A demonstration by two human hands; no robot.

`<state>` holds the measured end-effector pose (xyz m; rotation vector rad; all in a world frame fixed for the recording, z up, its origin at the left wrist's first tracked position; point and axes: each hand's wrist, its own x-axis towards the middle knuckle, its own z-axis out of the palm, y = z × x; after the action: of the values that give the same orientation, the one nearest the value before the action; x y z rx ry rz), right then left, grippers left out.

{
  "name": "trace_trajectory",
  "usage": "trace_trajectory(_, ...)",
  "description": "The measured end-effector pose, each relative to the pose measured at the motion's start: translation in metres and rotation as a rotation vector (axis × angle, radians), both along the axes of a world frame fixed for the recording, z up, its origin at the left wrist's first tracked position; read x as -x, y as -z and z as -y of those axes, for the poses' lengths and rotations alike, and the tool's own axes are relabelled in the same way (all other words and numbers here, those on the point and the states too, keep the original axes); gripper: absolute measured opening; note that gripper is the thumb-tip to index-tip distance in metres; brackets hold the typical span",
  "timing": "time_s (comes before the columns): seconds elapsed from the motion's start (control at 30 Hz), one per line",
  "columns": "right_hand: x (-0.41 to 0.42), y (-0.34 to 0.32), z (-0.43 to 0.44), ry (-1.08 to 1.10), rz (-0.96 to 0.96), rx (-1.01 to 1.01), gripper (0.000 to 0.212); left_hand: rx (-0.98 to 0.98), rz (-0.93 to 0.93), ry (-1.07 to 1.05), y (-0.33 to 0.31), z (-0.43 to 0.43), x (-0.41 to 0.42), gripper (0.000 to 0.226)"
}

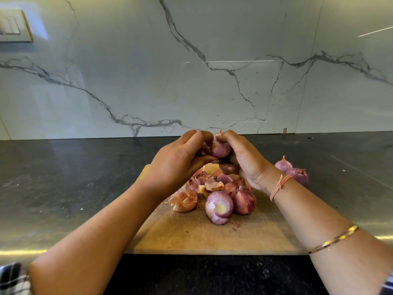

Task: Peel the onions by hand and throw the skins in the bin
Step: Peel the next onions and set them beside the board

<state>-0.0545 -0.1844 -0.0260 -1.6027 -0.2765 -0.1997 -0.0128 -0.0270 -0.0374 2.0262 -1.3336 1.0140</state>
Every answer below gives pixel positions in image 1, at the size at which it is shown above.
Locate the person's left hand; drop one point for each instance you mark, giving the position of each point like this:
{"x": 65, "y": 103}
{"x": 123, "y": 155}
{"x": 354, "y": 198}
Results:
{"x": 172, "y": 166}

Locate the person's right hand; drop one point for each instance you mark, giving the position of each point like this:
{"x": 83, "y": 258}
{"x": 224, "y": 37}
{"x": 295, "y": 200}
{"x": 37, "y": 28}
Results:
{"x": 249, "y": 159}

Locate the brownish red onion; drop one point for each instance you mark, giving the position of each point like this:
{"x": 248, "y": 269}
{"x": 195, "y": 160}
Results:
{"x": 220, "y": 148}

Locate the small red onion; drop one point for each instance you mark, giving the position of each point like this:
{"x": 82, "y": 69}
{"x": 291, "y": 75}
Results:
{"x": 283, "y": 164}

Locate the pile of onion peels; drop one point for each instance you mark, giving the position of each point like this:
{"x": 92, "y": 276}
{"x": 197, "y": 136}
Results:
{"x": 206, "y": 181}

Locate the red onion with pale patch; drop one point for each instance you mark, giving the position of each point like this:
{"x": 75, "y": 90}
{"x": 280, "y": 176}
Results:
{"x": 219, "y": 207}

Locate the person's left forearm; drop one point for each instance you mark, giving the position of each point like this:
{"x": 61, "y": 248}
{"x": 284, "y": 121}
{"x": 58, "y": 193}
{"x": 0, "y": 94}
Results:
{"x": 89, "y": 248}

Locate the person's right forearm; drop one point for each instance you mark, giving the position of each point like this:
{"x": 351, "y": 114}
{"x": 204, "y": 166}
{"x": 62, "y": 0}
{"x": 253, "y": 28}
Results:
{"x": 331, "y": 233}

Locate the wooden cutting board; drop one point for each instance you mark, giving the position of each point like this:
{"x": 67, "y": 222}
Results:
{"x": 178, "y": 236}

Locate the gold bangle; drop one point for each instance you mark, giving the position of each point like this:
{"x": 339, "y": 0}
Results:
{"x": 334, "y": 239}

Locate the black white plaid sleeve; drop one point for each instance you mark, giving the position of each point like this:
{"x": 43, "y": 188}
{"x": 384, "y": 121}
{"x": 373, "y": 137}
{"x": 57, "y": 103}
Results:
{"x": 13, "y": 279}

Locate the white wall switch plate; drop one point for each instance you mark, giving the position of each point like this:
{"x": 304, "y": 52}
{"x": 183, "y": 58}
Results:
{"x": 13, "y": 25}

